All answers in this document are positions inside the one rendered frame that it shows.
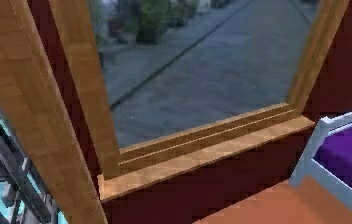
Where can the wooden framed window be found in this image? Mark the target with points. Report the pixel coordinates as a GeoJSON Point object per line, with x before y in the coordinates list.
{"type": "Point", "coordinates": [197, 160]}
{"type": "Point", "coordinates": [27, 100]}

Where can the white bed purple cover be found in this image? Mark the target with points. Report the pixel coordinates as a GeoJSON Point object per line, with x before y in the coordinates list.
{"type": "Point", "coordinates": [337, 156]}

